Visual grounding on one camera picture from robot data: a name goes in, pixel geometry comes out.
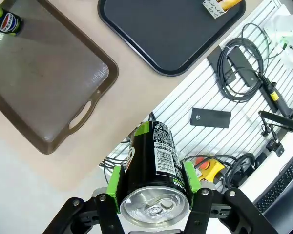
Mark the black green soda can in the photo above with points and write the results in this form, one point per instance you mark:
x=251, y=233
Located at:
x=151, y=156
x=9, y=22

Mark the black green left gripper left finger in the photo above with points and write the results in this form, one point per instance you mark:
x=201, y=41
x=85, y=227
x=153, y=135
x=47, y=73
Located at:
x=88, y=214

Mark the black connector with yellow label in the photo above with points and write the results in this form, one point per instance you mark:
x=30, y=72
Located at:
x=274, y=97

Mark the white printed paper donut box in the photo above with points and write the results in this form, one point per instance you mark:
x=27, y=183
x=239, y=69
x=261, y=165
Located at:
x=215, y=12

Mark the small black bracket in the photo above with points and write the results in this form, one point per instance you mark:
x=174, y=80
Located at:
x=274, y=147

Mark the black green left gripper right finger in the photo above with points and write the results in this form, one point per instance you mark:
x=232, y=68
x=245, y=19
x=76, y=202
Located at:
x=222, y=214

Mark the yellow emergency stop button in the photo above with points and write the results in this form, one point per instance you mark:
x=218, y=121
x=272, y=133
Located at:
x=210, y=168

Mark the black rectangular plate with screw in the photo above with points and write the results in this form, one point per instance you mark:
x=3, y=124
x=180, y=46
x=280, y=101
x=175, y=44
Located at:
x=212, y=118

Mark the silver slotted base plate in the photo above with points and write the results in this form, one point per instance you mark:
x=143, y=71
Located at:
x=185, y=97

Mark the black flat plate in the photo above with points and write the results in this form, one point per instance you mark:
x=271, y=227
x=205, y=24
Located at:
x=213, y=61

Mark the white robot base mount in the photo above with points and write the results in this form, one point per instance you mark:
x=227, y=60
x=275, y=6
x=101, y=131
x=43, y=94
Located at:
x=288, y=31

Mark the black flat bar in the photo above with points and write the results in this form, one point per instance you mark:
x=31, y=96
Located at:
x=244, y=67

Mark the black plastic tray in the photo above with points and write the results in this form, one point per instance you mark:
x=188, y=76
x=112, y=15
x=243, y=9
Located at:
x=166, y=36

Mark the black stand rod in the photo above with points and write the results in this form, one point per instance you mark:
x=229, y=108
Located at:
x=280, y=120

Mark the black keyboard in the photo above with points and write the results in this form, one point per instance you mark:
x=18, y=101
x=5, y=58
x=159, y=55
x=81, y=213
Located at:
x=283, y=180

